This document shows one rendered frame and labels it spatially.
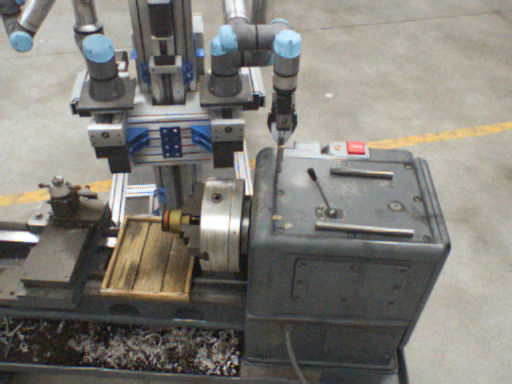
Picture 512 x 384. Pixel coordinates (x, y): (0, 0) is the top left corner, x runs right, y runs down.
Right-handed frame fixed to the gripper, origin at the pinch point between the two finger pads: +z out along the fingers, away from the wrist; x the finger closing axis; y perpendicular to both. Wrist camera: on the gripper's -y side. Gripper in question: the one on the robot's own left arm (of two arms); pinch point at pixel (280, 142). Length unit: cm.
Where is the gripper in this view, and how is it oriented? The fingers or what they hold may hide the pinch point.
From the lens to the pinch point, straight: 161.9
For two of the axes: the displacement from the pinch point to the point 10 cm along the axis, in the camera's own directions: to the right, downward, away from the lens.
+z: -0.3, 7.2, 6.9
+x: -10.0, -0.6, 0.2
